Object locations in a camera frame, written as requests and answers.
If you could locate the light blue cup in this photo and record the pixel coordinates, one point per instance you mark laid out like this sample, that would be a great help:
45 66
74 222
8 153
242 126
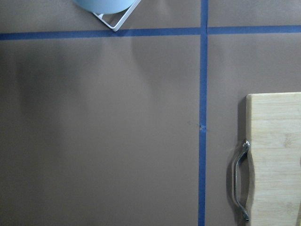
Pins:
104 6

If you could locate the bamboo cutting board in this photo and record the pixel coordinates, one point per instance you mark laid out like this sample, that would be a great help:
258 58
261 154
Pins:
273 128

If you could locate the white wire cup rack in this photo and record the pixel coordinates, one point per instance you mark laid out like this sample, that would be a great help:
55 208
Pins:
116 20

